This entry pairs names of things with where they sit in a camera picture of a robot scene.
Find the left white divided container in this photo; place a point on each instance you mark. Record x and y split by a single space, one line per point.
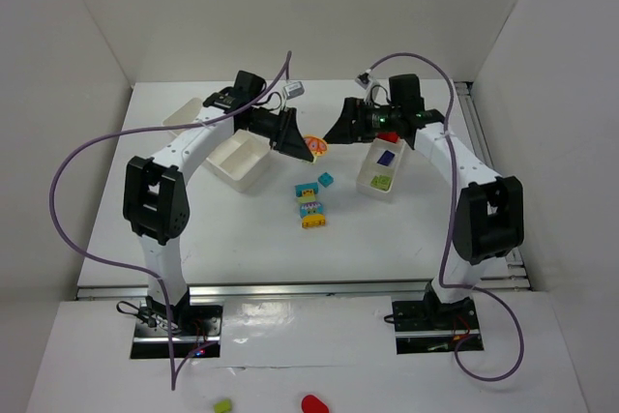
236 157

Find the aluminium rail right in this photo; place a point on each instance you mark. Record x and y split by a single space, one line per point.
516 270

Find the red lego brick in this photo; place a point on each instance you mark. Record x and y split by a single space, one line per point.
391 137

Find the aluminium rail front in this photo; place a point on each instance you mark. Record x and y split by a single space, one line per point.
207 294

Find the teal square lego brick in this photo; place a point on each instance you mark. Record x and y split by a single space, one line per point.
325 179

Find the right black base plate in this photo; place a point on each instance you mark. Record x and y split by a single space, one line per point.
418 331

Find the teal flower lego brick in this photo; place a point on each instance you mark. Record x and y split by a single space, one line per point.
311 208

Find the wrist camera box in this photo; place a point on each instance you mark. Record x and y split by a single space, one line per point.
292 90
365 80

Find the light green lego brick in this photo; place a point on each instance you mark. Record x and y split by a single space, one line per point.
384 182

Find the white divided container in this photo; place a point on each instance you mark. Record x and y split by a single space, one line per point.
236 157
370 168

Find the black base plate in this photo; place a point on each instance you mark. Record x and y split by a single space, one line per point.
201 334
418 331

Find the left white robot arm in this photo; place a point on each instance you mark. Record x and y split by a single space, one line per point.
156 202

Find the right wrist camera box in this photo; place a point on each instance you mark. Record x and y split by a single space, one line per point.
365 80

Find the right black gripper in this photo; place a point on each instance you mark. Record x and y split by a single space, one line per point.
358 119

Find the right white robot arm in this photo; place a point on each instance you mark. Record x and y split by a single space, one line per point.
486 213

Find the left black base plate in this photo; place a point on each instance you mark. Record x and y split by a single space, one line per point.
201 334

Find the red round piece foreground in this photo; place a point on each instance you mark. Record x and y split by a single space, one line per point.
313 404

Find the green lego on foreground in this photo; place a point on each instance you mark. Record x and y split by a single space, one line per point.
223 406

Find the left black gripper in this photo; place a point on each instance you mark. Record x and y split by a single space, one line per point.
281 128

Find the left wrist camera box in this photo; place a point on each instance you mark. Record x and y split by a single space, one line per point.
292 90

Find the purple lego piece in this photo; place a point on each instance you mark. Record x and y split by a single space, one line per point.
386 158

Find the aluminium rail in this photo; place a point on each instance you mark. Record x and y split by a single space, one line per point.
207 294
516 270

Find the orange sun round lego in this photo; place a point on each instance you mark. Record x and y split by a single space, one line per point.
317 146

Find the right white divided container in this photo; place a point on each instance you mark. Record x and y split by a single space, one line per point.
370 168

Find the teal and green lego stack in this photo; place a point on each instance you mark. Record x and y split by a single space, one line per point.
306 193

